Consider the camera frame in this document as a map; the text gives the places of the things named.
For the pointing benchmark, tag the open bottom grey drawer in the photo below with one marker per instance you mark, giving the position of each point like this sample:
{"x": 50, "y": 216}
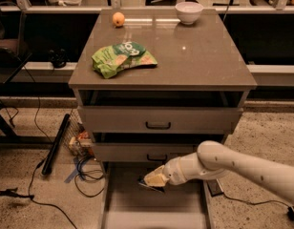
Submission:
{"x": 128, "y": 205}

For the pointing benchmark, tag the middle grey drawer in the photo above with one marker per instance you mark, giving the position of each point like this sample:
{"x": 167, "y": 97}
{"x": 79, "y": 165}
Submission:
{"x": 141, "y": 152}

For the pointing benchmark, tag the green chip bag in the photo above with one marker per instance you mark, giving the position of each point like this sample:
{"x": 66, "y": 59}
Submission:
{"x": 110, "y": 60}

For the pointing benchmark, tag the cluttered wire basket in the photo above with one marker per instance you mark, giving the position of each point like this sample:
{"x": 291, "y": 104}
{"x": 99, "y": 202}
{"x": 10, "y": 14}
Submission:
{"x": 76, "y": 139}

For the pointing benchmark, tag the black tube on floor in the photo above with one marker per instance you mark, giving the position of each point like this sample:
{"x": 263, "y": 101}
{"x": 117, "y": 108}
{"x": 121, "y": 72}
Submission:
{"x": 47, "y": 168}

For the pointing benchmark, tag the grey drawer cabinet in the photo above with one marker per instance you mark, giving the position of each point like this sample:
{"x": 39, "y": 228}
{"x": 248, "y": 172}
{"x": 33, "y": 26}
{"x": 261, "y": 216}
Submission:
{"x": 198, "y": 66}

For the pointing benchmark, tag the blue rxbar blueberry bar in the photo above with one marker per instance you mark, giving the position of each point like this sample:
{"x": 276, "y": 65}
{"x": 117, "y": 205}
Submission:
{"x": 142, "y": 183}

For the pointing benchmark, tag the white ceramic bowl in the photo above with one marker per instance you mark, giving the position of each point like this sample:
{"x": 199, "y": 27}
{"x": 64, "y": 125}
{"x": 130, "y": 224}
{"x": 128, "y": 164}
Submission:
{"x": 188, "y": 12}

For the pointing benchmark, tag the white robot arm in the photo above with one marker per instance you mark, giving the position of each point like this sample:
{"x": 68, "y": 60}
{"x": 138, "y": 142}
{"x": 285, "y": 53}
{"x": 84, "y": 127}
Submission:
{"x": 212, "y": 160}

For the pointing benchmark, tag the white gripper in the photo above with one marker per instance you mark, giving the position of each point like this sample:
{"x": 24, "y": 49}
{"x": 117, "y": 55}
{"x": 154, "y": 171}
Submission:
{"x": 173, "y": 173}

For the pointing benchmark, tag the orange fruit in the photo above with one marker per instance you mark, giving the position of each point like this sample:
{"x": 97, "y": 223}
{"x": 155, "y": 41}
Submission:
{"x": 118, "y": 19}

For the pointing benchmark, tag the dark chair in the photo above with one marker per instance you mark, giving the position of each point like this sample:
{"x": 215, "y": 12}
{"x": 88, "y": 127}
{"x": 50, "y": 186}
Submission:
{"x": 14, "y": 52}

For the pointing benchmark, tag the small black device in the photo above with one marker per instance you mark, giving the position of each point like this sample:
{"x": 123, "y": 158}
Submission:
{"x": 58, "y": 59}

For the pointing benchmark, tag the black power adapter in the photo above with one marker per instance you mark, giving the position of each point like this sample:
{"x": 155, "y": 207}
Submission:
{"x": 214, "y": 187}

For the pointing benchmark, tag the top grey drawer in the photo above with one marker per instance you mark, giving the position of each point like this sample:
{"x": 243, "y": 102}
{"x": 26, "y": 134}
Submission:
{"x": 159, "y": 120}

